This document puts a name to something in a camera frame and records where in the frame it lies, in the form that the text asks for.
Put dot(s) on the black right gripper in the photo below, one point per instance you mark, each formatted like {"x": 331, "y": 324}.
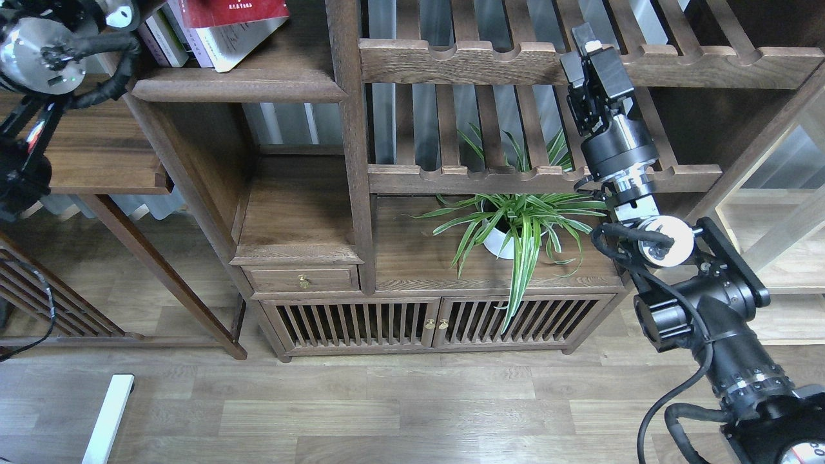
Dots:
{"x": 615, "y": 145}

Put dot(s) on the white book with blue text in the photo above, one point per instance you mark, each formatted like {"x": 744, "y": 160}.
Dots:
{"x": 228, "y": 45}

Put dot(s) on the red book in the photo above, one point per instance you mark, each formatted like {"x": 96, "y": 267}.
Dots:
{"x": 206, "y": 14}

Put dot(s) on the pale purple book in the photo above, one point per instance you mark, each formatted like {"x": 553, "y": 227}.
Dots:
{"x": 187, "y": 37}

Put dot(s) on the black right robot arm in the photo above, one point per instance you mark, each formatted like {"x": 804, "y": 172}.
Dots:
{"x": 694, "y": 290}

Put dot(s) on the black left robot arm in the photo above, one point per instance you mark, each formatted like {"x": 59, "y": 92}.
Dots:
{"x": 44, "y": 48}

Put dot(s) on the green spider plant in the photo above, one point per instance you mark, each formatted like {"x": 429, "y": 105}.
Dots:
{"x": 536, "y": 219}

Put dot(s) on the white plant pot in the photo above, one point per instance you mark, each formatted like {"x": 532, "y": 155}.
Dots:
{"x": 501, "y": 244}

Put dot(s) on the dark wooden bookshelf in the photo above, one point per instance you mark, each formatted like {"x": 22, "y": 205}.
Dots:
{"x": 319, "y": 154}

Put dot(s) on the light wooden rack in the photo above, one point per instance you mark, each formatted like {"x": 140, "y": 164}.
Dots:
{"x": 770, "y": 206}

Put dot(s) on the white spine book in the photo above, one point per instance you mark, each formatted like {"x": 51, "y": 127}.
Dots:
{"x": 161, "y": 41}

